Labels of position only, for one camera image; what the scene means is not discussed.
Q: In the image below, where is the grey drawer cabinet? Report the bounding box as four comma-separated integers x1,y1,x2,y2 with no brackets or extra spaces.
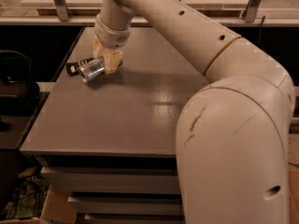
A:
21,27,206,224

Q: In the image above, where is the black chair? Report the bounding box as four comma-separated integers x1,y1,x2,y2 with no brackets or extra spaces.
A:
0,49,40,115

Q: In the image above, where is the cardboard box right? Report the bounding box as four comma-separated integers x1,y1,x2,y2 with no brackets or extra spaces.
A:
289,172,299,224

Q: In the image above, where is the silver redbull can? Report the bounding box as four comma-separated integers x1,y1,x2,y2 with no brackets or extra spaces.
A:
78,58,123,85

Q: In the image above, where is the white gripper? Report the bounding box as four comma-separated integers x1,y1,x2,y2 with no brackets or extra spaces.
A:
93,15,131,75

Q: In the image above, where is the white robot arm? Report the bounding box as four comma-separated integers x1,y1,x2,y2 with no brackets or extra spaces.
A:
95,0,295,224

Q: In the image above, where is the colourful snack bag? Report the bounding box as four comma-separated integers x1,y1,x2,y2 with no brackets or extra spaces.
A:
6,175,49,219

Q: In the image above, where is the black rxbar chocolate bar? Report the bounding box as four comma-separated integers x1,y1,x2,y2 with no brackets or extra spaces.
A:
65,58,93,76

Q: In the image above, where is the metal railing frame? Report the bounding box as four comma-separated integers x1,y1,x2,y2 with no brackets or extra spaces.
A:
1,0,299,27

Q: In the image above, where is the cardboard box left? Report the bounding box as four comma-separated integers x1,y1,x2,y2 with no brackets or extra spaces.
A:
40,185,77,224

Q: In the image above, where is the cardboard box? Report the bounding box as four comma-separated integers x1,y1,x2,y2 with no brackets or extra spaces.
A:
289,172,299,224
40,185,77,224

